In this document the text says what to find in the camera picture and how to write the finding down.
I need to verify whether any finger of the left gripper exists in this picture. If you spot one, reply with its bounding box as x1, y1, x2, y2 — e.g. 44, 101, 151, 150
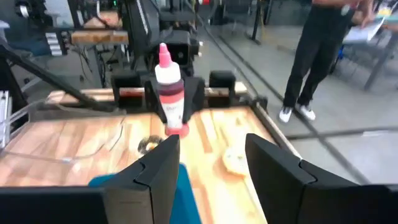
144, 78, 168, 124
182, 77, 206, 124

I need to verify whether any teal plastic bin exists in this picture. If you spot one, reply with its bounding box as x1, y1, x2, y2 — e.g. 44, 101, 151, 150
88, 163, 203, 224

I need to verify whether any person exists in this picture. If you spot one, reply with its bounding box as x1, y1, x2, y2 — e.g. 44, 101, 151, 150
278, 0, 379, 124

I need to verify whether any black aluminium rig frame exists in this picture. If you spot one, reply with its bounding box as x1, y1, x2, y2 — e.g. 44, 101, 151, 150
0, 43, 371, 186

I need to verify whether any white paper sheet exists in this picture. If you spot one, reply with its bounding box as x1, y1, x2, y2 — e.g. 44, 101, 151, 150
343, 17, 386, 44

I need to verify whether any clear plastic container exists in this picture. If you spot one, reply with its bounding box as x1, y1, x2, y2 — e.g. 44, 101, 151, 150
0, 98, 125, 166

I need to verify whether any wooden workbench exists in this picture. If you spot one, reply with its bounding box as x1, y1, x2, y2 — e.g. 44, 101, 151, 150
70, 11, 130, 45

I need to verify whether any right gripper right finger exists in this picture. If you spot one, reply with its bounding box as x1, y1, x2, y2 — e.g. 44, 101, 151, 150
244, 133, 358, 224

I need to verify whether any grey metal table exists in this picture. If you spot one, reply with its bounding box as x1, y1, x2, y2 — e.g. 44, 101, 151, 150
363, 18, 398, 91

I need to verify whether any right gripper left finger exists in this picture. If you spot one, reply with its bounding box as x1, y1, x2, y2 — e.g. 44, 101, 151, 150
101, 134, 182, 224

